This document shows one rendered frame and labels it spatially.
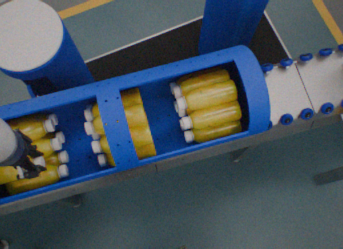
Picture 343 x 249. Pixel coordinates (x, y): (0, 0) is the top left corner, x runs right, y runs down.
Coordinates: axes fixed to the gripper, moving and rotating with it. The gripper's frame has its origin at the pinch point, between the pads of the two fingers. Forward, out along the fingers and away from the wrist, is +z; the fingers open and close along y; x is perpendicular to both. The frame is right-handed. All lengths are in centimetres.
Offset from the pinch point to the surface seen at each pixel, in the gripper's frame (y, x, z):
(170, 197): -15, -37, 113
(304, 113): -5, -87, 15
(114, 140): -2.0, -23.9, -8.4
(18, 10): 57, -1, 10
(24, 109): 13.2, -2.0, -8.2
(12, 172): -1.3, 7.2, 0.5
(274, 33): 63, -125, 98
